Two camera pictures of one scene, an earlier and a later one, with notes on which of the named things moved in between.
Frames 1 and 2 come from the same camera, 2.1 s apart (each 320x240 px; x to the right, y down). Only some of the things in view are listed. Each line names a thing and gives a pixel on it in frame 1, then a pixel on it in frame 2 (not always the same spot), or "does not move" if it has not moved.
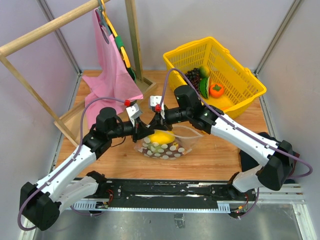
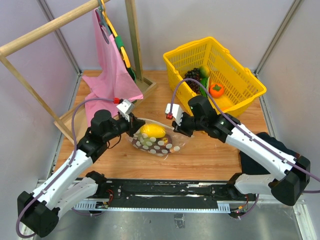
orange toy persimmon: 216,90 does not move
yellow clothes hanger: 110,22 does not move
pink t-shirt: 113,84 does not move
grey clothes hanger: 102,22 does not move
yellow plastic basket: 241,86 does not move
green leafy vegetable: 204,87 does not move
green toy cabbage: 153,148 -> 145,141
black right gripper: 156,121 -> 181,128
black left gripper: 140,130 -> 133,125
